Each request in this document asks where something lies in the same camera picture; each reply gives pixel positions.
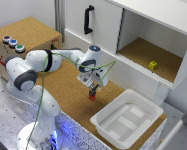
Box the green button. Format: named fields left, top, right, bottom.
left=14, top=43, right=26, bottom=54

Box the blue button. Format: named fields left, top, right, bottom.
left=8, top=38, right=19, bottom=48

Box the red button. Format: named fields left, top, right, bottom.
left=2, top=35, right=12, bottom=45

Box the white sliding door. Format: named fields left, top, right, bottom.
left=64, top=0, right=124, bottom=55

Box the green cable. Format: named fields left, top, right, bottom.
left=25, top=52, right=118, bottom=150

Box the yellow block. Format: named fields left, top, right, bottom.
left=148, top=60, right=159, bottom=71

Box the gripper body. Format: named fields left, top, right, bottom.
left=76, top=68, right=110, bottom=89

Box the pink block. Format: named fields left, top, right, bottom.
left=88, top=92, right=97, bottom=102

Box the white cabinet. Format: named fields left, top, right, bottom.
left=61, top=0, right=187, bottom=108

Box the wooden drawer box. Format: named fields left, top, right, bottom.
left=0, top=16, right=64, bottom=83

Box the black door handle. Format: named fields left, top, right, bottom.
left=83, top=4, right=95, bottom=36

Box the white plastic box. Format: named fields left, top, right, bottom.
left=89, top=88, right=165, bottom=150

